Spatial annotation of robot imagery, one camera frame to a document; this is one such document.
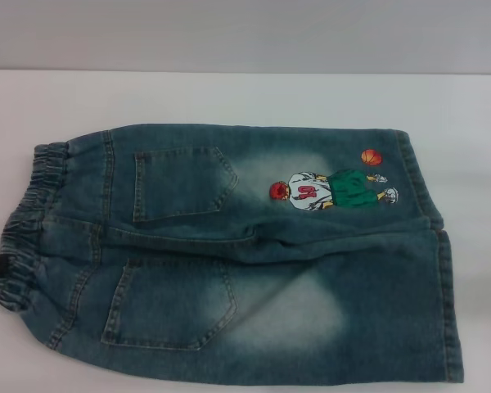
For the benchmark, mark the blue denim shorts with cartoon print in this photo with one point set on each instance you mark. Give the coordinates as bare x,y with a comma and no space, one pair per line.
245,254

